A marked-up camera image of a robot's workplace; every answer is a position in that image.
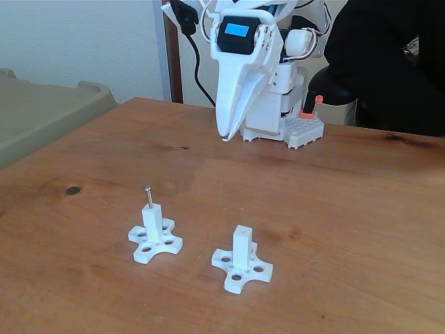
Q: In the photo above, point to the silver metal screw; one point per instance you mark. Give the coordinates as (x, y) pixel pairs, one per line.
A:
(149, 198)

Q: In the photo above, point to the orange and black clamp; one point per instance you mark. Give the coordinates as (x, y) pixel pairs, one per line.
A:
(307, 113)

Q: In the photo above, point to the black office chair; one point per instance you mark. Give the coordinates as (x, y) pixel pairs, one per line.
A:
(330, 90)

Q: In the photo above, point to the beige plastic bin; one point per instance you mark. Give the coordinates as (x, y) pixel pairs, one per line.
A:
(41, 111)

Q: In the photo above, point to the black camera on white mount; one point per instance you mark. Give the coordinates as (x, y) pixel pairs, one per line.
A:
(186, 15)

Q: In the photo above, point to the white perforated base plate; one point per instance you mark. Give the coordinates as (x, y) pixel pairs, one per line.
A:
(306, 131)

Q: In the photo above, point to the white cross-base post stand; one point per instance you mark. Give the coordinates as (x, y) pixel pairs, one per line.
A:
(241, 247)
(152, 222)

